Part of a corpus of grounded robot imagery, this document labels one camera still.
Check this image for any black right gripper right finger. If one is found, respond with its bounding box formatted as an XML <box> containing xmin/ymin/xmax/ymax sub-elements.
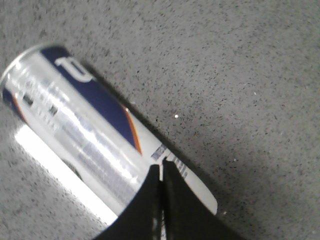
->
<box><xmin>162</xmin><ymin>160</ymin><xmax>244</xmax><ymax>240</ymax></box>

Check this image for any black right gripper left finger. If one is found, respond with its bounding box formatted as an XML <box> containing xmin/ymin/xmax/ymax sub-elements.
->
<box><xmin>95</xmin><ymin>164</ymin><xmax>161</xmax><ymax>240</ymax></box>

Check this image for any clear plastic tennis ball can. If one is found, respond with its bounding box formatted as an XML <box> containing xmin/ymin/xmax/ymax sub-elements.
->
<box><xmin>0</xmin><ymin>44</ymin><xmax>218</xmax><ymax>215</ymax></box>

